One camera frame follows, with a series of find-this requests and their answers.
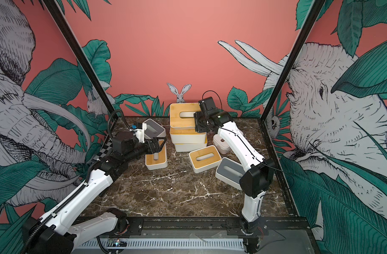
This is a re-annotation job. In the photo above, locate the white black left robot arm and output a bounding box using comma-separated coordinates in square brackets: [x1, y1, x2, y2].
[21, 129, 167, 254]

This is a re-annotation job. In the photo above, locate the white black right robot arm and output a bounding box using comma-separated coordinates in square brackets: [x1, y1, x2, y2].
[194, 97, 274, 236]

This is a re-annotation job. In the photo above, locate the white box grey lid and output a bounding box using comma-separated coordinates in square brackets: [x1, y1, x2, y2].
[215, 157, 245, 191]
[144, 119, 167, 139]

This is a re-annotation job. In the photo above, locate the narrow white box bamboo lid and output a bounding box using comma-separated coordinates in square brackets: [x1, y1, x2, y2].
[145, 145, 168, 170]

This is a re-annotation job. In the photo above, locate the white box grey lid front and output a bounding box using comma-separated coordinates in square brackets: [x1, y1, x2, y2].
[215, 157, 245, 191]

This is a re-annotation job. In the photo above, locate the black frame post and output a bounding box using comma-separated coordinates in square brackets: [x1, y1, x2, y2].
[259, 0, 325, 124]
[43, 0, 114, 114]

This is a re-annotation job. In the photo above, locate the pink white drip tissue box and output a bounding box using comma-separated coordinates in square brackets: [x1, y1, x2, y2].
[213, 130, 243, 155]

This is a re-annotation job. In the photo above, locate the black right frame post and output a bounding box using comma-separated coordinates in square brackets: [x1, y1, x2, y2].
[259, 0, 325, 124]

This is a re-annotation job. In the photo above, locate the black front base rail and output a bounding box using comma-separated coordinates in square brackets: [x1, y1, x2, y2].
[102, 217, 312, 238]

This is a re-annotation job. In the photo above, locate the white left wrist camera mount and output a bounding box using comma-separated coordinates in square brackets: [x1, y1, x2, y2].
[131, 123, 147, 144]

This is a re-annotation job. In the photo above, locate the black left frame post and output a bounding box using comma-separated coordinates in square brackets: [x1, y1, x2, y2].
[43, 0, 114, 114]

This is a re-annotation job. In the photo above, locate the small white box bamboo lid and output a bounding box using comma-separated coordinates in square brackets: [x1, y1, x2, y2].
[189, 145, 222, 174]

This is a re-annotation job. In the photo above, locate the black white checkerboard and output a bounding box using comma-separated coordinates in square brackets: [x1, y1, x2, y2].
[92, 139, 113, 163]

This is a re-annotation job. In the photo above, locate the white box bamboo lid corner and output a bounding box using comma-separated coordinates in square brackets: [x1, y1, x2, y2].
[169, 102, 200, 130]

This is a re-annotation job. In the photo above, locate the white box yellow wood lid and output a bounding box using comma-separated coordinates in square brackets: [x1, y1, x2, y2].
[174, 140, 207, 152]

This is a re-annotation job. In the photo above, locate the white box grey lid back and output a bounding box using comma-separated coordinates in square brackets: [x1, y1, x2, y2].
[144, 119, 167, 139]

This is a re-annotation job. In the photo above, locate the white ribbed cable duct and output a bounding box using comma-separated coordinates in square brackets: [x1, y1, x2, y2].
[78, 238, 244, 251]

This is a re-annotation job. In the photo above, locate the large white box bamboo lid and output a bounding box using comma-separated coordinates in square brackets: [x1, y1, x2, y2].
[170, 128, 207, 144]

